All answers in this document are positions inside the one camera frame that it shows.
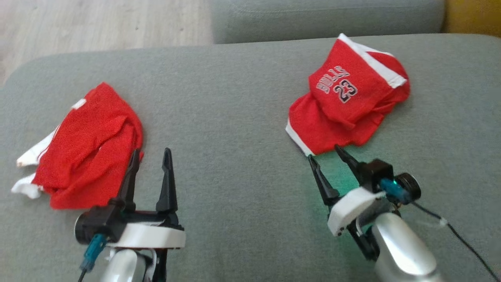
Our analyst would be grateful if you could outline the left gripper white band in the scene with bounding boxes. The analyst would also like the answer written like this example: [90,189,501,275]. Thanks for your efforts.
[104,148,187,282]

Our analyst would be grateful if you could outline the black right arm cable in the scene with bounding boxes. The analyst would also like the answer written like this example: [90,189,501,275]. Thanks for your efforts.
[380,178,501,282]

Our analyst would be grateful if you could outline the red shorts with white stripes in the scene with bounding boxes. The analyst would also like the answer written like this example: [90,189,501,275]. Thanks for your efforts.
[285,33,411,157]

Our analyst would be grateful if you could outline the red jersey with white sleeves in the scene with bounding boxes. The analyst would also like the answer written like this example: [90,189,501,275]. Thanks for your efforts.
[11,81,144,210]

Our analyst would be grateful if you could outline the large grey sofa seat cushion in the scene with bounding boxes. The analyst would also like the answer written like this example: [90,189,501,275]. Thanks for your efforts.
[0,33,501,282]

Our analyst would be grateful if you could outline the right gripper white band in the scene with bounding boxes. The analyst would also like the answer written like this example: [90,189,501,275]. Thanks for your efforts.
[308,145,400,261]

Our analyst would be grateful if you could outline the large yellow sofa backrest cushion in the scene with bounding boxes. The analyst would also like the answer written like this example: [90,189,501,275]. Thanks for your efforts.
[444,0,501,38]

